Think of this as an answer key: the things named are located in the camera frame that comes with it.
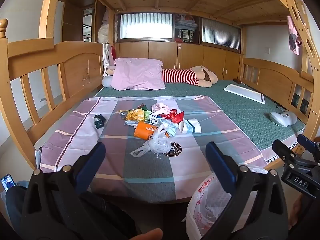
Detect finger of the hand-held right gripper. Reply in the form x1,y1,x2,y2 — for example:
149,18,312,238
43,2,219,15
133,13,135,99
272,139,300,168
297,134,320,160

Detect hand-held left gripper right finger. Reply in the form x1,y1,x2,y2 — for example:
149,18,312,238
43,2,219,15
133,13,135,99
205,142,290,240

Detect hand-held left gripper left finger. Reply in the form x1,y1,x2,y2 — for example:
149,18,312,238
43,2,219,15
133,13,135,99
20,142,107,240

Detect white red-printed plastic bag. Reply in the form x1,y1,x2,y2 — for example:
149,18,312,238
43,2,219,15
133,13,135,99
186,171,268,240

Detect person's right forearm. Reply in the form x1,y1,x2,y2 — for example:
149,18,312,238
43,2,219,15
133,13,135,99
289,195,305,229

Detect person's left hand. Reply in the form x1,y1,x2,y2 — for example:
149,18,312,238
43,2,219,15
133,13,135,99
130,228,163,240

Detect white oval device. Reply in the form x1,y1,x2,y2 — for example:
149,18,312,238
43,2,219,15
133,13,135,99
269,111,298,127

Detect green wafer wrapper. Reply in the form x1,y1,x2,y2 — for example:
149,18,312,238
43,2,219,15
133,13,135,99
94,114,106,129

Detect white paper cup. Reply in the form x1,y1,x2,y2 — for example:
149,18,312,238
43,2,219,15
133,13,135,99
179,119,202,134

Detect person's dark trouser legs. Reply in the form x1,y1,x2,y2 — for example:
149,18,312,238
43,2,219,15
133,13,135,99
5,186,150,240

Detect green patterned bed mat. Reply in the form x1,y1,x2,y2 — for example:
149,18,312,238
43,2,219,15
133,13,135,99
94,79,307,155

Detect plaid bed sheet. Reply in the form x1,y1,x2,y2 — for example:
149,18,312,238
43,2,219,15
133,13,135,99
35,95,269,204

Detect orange packet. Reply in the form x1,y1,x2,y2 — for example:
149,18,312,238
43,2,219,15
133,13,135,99
134,122,158,140

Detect yellow snack bag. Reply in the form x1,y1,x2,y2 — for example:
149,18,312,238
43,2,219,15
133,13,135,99
120,104,152,122

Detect red foil wrapper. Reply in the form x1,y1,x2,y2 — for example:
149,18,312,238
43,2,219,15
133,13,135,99
161,109,185,124

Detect clear plastic bag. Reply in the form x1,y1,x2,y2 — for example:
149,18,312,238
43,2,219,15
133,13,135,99
130,119,179,158

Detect white flat board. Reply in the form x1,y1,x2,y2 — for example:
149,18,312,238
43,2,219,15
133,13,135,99
223,84,265,105

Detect blue-grey plush cushion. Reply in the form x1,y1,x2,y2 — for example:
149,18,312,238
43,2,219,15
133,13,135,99
101,76,115,88

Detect pink and white packet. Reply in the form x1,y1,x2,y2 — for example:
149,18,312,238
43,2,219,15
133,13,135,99
151,102,170,114

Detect smartphone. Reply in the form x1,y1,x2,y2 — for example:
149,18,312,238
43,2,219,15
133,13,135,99
0,174,18,192

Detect pink pillow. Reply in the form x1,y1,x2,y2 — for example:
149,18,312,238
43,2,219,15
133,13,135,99
110,58,166,91

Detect red striped plush doll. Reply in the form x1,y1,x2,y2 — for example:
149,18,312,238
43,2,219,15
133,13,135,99
161,65,218,88

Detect white and red cloth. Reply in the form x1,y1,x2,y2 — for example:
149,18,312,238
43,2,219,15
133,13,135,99
102,43,117,73

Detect pink hanging cloth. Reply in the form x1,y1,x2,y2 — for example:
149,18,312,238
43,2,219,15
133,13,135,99
287,16,302,55

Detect stack of white bags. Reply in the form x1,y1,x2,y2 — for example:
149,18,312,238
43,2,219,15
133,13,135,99
97,7,114,43

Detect frosted glass window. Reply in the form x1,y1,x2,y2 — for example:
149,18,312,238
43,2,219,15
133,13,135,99
117,12,174,40
200,17,242,53

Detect wooden wardrobe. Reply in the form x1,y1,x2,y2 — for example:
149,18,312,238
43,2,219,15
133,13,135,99
57,0,108,43

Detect shelf with stacked items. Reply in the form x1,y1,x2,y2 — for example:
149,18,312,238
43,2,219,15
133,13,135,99
174,14,200,43

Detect wooden bunk bed frame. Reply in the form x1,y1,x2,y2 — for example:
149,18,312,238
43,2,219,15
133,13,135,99
0,0,320,170

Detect wooden wall cabinet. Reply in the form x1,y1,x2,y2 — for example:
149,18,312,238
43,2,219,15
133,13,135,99
115,41,242,80

